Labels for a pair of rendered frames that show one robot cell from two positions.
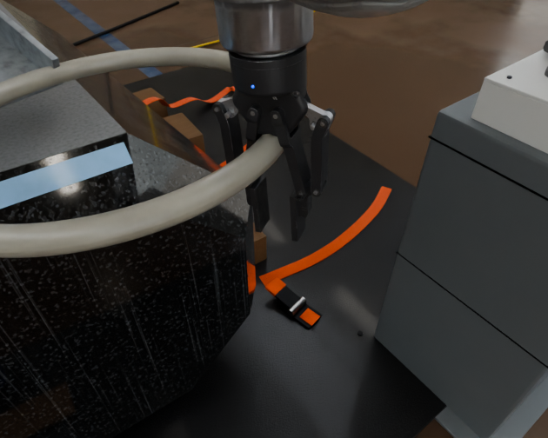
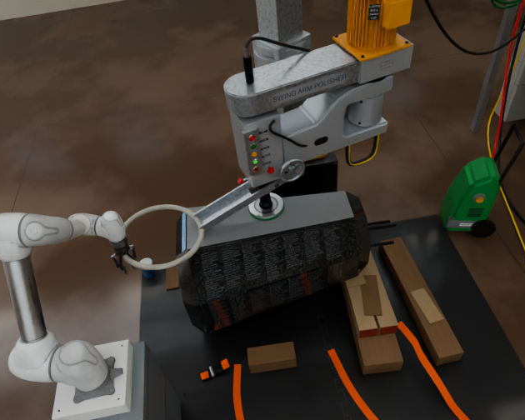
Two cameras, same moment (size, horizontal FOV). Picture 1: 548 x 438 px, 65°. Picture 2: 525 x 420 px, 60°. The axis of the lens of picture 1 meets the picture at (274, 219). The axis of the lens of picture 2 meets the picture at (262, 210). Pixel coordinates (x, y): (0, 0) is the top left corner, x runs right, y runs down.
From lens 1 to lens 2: 2.69 m
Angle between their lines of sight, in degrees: 78
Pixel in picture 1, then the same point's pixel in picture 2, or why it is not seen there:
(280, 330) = (207, 360)
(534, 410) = not seen: outside the picture
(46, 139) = (195, 232)
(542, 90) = (109, 347)
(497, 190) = not seen: hidden behind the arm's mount
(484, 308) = not seen: hidden behind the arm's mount
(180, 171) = (187, 270)
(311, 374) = (182, 363)
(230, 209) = (187, 294)
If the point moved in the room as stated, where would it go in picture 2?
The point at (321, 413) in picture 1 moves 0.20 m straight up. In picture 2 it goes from (166, 358) to (158, 344)
